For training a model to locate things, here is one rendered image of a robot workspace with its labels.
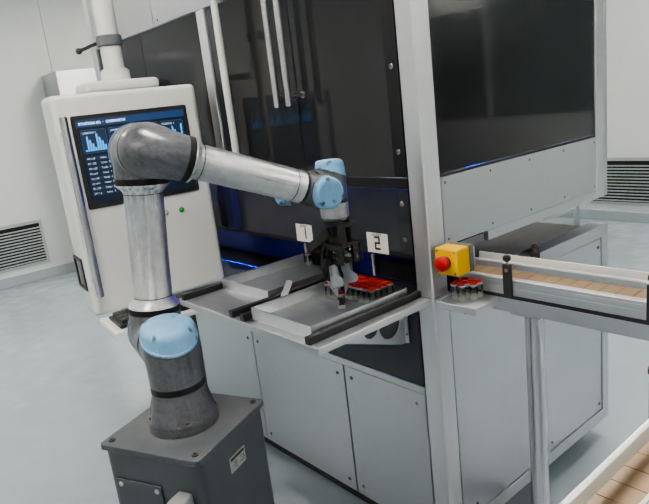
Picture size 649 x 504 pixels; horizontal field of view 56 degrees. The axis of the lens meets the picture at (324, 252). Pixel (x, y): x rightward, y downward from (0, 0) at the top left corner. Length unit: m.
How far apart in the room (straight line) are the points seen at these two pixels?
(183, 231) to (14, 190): 4.59
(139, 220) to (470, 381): 1.06
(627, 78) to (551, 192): 4.27
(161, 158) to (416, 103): 0.67
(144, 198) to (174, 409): 0.45
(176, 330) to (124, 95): 1.13
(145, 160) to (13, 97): 5.60
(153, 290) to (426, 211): 0.71
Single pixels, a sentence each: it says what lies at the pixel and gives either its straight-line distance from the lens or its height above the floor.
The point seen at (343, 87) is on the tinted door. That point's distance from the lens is 1.79.
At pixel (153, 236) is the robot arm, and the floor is 1.19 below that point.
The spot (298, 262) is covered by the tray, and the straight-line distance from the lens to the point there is 2.18.
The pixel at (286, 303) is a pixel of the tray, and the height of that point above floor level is 0.89.
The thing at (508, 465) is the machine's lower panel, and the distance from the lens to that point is 2.20.
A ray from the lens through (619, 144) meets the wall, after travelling 6.40.
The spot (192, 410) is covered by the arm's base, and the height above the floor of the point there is 0.84.
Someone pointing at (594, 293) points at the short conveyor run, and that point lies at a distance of 1.54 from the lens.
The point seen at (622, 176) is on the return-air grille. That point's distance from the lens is 6.42.
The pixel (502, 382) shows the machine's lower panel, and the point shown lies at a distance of 2.04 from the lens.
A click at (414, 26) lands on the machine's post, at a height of 1.58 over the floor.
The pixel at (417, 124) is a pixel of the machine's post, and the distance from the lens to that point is 1.59.
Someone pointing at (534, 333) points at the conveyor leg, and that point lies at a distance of 1.71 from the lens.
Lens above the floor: 1.43
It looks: 14 degrees down
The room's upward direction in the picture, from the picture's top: 7 degrees counter-clockwise
